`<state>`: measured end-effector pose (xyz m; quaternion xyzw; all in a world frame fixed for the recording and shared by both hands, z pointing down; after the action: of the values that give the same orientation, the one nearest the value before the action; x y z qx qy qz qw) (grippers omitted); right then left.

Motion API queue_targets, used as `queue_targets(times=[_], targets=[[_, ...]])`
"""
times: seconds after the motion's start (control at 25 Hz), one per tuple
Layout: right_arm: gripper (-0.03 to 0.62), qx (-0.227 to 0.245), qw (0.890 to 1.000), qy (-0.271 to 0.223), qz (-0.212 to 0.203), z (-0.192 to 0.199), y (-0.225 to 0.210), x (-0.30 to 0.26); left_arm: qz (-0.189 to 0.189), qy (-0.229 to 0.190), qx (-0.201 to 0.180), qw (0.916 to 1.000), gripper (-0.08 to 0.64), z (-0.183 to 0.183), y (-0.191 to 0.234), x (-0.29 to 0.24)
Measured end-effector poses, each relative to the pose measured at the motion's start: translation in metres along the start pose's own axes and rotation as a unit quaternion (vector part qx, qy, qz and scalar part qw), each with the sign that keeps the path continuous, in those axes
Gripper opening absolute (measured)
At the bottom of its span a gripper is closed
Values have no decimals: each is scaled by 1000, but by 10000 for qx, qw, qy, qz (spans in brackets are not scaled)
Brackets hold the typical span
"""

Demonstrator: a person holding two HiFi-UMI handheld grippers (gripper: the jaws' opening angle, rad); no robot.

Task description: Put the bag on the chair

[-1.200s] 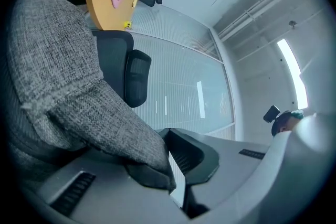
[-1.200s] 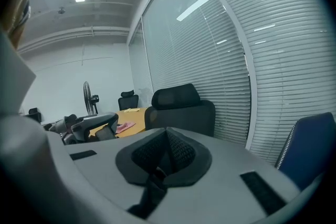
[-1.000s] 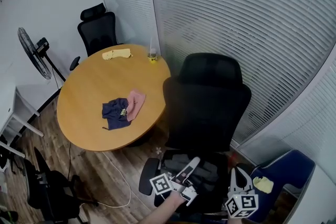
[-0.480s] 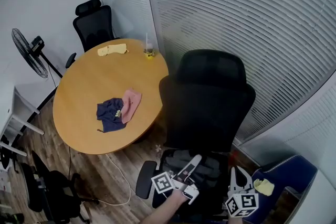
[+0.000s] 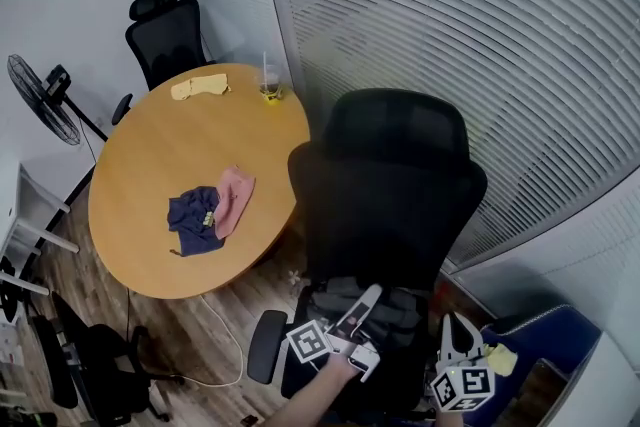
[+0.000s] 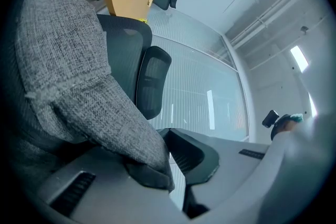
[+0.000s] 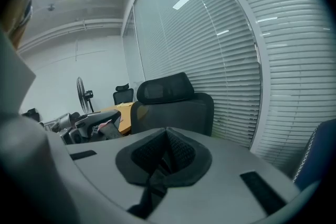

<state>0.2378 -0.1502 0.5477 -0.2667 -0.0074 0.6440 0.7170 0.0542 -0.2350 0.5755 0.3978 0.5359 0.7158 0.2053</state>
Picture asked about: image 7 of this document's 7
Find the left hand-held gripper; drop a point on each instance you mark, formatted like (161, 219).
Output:
(73, 133)

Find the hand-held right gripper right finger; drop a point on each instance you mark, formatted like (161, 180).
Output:
(223, 191)

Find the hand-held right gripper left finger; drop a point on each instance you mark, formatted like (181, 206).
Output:
(99, 165)

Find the large black office chair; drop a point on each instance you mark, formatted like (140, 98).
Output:
(178, 115)

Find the blue armchair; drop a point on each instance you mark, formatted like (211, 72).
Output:
(320, 154)

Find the round wooden table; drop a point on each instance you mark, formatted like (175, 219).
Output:
(126, 118)

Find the black standing fan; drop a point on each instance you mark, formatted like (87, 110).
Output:
(88, 94)

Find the narrow white venetian blind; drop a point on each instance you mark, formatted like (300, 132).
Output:
(134, 55)

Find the white ceiling pipe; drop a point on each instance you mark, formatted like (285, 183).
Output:
(78, 25)

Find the wide white venetian blind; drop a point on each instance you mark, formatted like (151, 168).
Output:
(197, 47)

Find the ceiling sprinkler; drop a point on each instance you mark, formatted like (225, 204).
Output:
(51, 8)

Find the person's mustard shirt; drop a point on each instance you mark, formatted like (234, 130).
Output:
(21, 21)

